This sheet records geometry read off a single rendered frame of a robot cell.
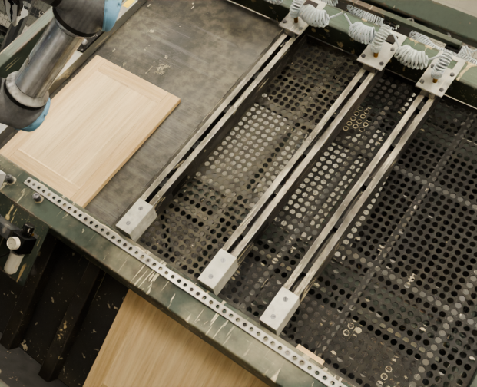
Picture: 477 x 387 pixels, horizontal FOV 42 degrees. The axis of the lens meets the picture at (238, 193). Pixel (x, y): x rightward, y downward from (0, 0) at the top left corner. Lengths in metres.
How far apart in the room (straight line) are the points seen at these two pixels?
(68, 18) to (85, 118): 0.99
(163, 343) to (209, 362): 0.18
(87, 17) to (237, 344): 1.01
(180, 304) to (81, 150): 0.74
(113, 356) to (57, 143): 0.81
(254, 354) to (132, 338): 0.61
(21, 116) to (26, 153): 0.71
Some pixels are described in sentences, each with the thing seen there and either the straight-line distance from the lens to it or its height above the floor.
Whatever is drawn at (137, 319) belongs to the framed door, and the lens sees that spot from 2.33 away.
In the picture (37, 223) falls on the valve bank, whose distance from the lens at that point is 2.25.
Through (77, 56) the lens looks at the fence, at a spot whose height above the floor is 1.33.
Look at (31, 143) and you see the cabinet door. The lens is 2.48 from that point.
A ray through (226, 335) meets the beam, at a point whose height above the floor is 0.84.
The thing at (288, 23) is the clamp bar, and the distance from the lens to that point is 2.49.
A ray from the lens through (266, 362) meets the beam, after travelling 1.88.
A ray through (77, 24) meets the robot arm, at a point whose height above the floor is 1.47.
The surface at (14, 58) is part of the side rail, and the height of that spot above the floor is 1.20.
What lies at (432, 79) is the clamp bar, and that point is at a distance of 2.33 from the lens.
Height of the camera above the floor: 1.52
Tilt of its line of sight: 9 degrees down
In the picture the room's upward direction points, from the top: 26 degrees clockwise
